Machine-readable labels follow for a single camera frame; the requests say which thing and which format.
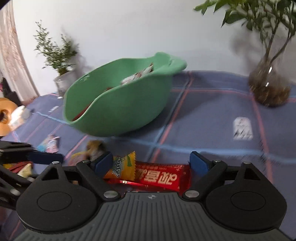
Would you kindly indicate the long dark red packet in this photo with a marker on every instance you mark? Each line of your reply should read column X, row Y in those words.
column 15, row 165

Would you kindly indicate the orange donut cushion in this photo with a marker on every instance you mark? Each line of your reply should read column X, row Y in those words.
column 5, row 129

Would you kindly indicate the yellow and pink round packet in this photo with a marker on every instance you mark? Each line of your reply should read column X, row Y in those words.
column 78, row 157

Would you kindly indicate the long cream snack packet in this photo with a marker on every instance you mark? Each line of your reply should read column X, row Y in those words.
column 24, row 171

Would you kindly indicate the potted plant in white pot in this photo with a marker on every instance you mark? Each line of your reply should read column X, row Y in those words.
column 62, row 81

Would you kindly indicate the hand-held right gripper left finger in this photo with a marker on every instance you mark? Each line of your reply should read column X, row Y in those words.
column 104, row 164

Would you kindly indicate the long white sachet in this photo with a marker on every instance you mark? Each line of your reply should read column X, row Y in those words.
column 138, row 75

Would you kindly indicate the tissue box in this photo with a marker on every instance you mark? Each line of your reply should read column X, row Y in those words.
column 17, row 115

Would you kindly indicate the green plastic bowl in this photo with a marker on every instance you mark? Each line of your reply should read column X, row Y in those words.
column 127, row 109

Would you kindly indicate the small pink sachet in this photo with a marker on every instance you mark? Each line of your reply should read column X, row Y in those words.
column 53, row 142

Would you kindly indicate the plant in round glass vase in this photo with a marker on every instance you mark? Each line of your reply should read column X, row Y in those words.
column 268, row 90

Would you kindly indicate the pale patterned curtain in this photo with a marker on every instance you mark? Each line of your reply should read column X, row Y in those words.
column 11, row 58

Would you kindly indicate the orange candy packet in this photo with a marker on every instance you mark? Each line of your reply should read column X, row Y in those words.
column 122, row 168

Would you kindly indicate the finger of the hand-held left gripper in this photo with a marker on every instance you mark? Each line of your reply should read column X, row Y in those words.
column 46, row 158
column 9, row 185

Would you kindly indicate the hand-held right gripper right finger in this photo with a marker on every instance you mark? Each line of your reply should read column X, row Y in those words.
column 198, row 164

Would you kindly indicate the brown gold chocolate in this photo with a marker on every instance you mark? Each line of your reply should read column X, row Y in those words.
column 96, row 147

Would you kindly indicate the red and white snack packet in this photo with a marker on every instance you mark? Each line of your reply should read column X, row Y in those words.
column 81, row 112

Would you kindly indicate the blue plaid bedsheet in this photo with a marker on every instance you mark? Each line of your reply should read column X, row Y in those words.
column 208, row 111

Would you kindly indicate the small red biscuit packet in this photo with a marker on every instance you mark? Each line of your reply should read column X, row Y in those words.
column 159, row 177

